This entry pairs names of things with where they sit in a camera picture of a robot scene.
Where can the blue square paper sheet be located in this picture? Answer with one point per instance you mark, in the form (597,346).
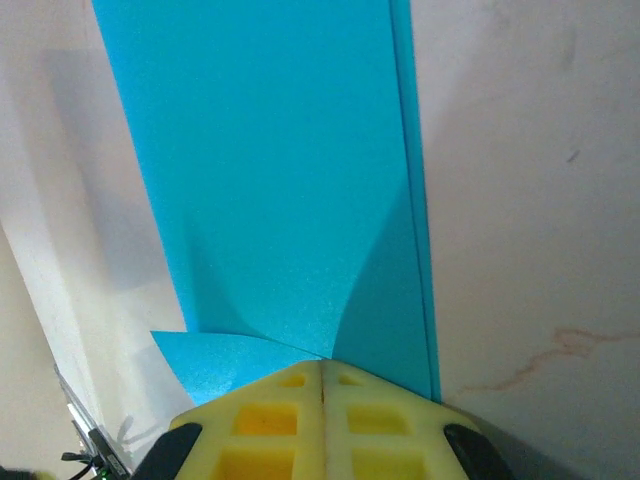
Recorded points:
(270,175)

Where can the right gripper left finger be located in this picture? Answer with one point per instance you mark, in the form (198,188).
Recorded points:
(260,435)

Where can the long aluminium base rail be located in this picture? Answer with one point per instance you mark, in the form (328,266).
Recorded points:
(80,405)

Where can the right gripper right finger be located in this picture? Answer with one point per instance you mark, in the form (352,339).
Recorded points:
(390,435)

